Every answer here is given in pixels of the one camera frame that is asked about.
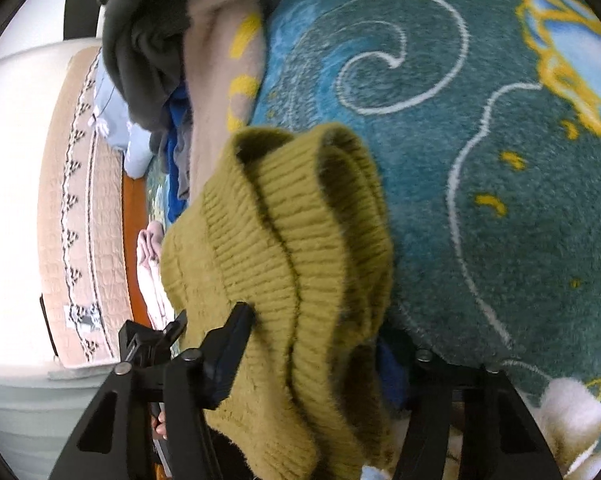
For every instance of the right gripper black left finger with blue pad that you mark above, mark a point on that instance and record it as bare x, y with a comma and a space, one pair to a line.
113, 438

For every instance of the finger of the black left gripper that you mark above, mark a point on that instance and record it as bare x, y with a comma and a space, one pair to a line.
175, 329

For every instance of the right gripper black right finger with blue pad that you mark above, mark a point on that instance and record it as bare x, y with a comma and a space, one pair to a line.
462, 422

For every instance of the olive green knit sweater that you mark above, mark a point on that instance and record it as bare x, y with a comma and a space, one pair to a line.
296, 226

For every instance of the pink folded garment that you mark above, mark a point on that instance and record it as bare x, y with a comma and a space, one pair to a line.
149, 251

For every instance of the beige quilted headboard cover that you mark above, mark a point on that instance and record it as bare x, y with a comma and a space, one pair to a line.
81, 249

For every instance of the light blue floral duvet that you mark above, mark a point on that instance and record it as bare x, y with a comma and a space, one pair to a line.
111, 119

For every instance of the royal blue garment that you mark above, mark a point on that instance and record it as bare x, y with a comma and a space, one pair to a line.
177, 152

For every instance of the beige garment yellow print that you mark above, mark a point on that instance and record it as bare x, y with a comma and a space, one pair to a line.
224, 54

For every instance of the white black wardrobe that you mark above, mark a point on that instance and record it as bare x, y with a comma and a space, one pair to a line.
80, 19

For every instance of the dark grey garment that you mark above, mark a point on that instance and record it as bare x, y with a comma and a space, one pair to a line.
142, 46

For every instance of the teal floral bed blanket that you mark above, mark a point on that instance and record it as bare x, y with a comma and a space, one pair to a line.
483, 120

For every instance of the orange wooden bed frame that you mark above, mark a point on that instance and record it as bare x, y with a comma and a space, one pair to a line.
134, 220

